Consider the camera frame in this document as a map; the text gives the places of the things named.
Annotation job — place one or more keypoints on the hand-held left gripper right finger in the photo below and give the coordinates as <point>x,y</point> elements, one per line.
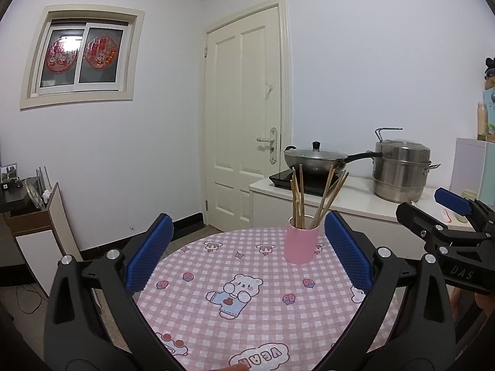
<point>348,255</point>

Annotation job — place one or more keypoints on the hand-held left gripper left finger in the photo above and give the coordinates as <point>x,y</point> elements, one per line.
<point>149,255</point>

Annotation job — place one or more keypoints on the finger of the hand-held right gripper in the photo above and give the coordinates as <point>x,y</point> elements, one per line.
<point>450,197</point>
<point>413,216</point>

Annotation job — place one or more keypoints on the pink cup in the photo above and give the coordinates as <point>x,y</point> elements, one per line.
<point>301,245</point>

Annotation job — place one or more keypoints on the set of wooden chopsticks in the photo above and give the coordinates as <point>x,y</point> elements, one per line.
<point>301,201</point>

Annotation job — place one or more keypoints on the person's right hand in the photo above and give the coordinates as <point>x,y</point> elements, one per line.
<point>485,305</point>

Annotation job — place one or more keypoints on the pink and white packet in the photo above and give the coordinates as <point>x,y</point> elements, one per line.
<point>448,214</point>

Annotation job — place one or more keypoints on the cream cup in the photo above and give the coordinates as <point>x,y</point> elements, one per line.
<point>470,195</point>

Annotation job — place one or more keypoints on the white small fridge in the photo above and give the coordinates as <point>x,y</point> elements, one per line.
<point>466,162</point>

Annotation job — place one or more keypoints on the steel steamer pot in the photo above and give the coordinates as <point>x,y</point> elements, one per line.
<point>400,174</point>

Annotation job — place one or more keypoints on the tan bottle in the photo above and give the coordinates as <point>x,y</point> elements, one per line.
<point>482,121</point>

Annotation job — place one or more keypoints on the light blue box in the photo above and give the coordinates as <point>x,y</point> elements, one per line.
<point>490,119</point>

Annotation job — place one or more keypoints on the white counter cabinet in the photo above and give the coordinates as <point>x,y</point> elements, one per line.
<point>267,208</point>

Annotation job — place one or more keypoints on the pink checked tablecloth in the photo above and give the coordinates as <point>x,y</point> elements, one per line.
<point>270,317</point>

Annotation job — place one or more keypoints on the black induction cooker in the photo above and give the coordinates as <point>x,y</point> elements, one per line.
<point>282,179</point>

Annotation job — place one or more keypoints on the glass wok lid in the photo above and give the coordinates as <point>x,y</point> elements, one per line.
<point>321,155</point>

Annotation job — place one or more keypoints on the wooden side stand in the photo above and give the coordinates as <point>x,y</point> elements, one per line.
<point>38,255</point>

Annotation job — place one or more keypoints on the upright glass lids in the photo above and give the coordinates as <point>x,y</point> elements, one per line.
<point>34,195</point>

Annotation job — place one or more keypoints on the black plush toy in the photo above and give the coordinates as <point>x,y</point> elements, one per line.
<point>490,68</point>

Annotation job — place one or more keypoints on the dark desk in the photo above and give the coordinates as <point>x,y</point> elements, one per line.
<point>11,201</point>

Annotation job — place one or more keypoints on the cream panel door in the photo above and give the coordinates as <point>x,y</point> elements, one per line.
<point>232,123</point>

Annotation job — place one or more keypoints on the white door hook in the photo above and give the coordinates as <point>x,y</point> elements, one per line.
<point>268,89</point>

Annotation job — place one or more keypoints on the cream framed window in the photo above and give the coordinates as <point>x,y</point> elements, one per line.
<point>100,75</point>

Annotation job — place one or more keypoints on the red round window decal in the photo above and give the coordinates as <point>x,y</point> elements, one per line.
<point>100,52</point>
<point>60,56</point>

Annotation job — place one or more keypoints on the small photo frame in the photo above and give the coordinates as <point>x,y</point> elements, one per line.
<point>8,173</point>

